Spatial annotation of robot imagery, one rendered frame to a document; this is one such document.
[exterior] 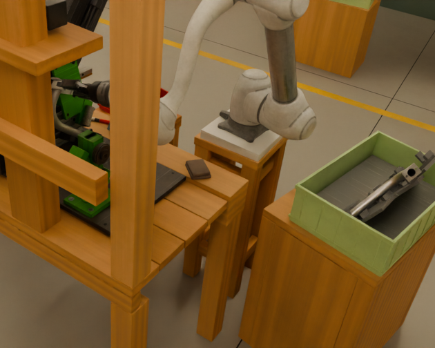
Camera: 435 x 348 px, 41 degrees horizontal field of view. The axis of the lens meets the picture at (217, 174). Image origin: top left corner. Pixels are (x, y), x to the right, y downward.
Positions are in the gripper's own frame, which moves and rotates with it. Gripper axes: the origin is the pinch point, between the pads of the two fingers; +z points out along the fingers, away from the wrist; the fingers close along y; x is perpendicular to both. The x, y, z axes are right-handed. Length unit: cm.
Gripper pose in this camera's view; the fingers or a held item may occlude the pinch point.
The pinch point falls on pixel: (62, 87)
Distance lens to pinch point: 211.4
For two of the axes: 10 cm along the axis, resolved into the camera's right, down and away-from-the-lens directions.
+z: -8.3, -1.7, 5.3
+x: -3.1, 9.3, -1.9
